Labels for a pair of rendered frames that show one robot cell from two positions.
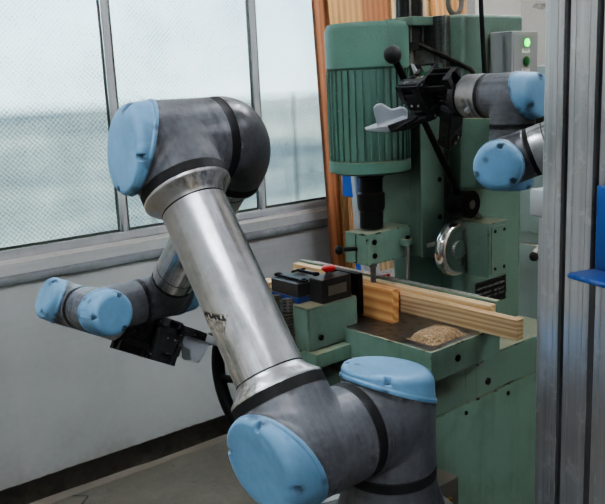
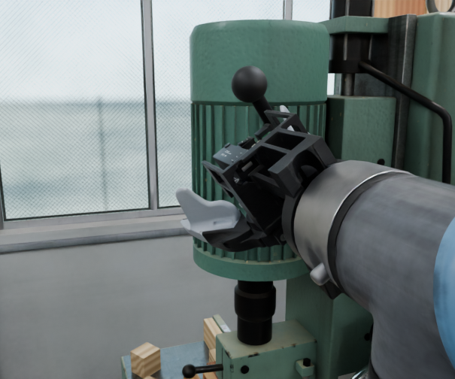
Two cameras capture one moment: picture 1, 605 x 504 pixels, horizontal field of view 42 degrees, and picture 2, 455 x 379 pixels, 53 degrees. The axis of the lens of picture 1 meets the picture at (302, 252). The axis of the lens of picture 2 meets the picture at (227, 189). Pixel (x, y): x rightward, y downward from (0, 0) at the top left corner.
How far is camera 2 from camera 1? 117 cm
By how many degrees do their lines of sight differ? 19
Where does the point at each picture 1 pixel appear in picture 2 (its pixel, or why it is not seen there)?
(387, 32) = (268, 40)
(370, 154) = not seen: hidden behind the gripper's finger
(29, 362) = (59, 309)
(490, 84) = (379, 228)
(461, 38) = (432, 56)
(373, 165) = (235, 265)
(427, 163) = not seen: hidden behind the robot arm
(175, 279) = not seen: outside the picture
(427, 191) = (346, 301)
